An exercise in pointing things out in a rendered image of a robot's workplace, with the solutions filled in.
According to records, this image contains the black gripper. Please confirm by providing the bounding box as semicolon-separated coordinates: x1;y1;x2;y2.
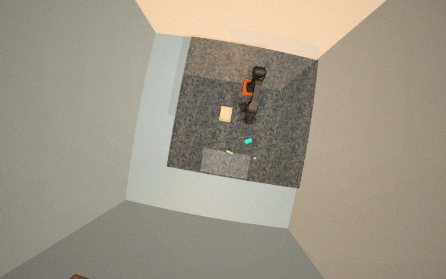
239;102;257;123

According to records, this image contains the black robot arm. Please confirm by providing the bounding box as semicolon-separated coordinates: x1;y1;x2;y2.
239;66;266;124

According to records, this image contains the beige shallow square tray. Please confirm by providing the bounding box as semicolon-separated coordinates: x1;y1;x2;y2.
219;106;232;122

